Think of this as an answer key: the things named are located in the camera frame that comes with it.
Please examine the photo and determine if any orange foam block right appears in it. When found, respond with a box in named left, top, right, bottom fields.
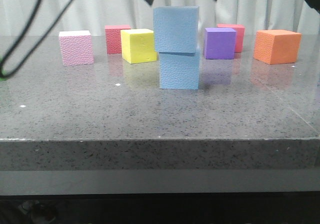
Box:
left=253, top=29, right=302, bottom=65

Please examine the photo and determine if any red foam block right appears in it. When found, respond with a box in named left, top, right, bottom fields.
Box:
left=217, top=23, right=245, bottom=53

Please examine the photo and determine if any grey curtain backdrop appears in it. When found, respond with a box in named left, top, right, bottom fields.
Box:
left=0, top=0, right=320, bottom=36

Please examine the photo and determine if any red foam block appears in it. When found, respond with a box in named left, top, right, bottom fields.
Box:
left=104, top=24, right=131, bottom=54
left=217, top=23, right=245, bottom=53

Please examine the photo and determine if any green foam block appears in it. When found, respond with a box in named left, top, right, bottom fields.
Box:
left=0, top=57, right=7, bottom=81

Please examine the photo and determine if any purple foam block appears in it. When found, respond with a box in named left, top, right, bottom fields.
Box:
left=203, top=27, right=237, bottom=59

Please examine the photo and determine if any light blue foam block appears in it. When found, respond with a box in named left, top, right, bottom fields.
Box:
left=159, top=49, right=200, bottom=90
left=153, top=6, right=199, bottom=53

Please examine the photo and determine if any yellow foam block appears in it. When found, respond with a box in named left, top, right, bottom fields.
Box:
left=120, top=28, right=158, bottom=64

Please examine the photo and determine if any black looping cable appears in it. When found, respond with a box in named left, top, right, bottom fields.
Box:
left=0, top=0, right=85, bottom=78

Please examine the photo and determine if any red foam block left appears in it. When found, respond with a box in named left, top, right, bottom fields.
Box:
left=104, top=24, right=131, bottom=54

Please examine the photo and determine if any pink foam block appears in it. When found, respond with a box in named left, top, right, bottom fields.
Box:
left=58, top=30, right=95, bottom=66

